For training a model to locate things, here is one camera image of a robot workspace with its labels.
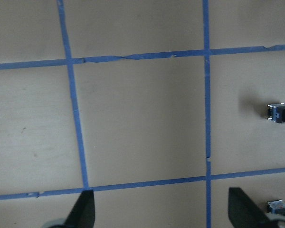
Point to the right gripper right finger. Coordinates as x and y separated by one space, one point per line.
244 213

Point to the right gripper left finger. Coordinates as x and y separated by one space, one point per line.
82 214

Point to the yellow push button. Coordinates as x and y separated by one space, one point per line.
276 113

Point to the red push button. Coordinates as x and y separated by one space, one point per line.
276 207

